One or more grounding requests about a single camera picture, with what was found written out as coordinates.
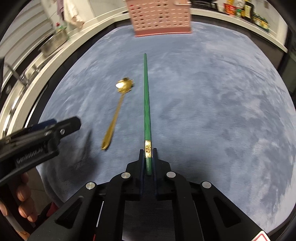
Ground green dish soap bottle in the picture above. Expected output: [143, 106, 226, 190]
[56, 23, 66, 33]

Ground left hand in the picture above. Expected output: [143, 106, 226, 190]
[1, 172, 38, 227]

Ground green chopstick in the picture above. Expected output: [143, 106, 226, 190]
[144, 53, 152, 175]

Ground stainless steel sink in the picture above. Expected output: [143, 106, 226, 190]
[1, 57, 51, 137]

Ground blue-grey table mat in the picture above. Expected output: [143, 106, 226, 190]
[37, 23, 295, 232]

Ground white hanging towel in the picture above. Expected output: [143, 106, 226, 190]
[63, 0, 85, 29]

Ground green seasoning jars tray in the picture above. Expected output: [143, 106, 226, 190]
[252, 13, 269, 33]

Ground chrome faucet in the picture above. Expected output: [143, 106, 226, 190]
[4, 62, 29, 86]

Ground orange seasoning packet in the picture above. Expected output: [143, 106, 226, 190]
[224, 0, 237, 16]

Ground gold spoon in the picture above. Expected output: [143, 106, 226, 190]
[101, 77, 133, 150]

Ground dark soy sauce bottle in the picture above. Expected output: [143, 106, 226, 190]
[242, 0, 254, 22]

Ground pink plastic utensil basket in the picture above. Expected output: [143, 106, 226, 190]
[125, 0, 192, 37]

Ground purple hanging cloth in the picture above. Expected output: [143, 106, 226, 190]
[56, 0, 64, 20]

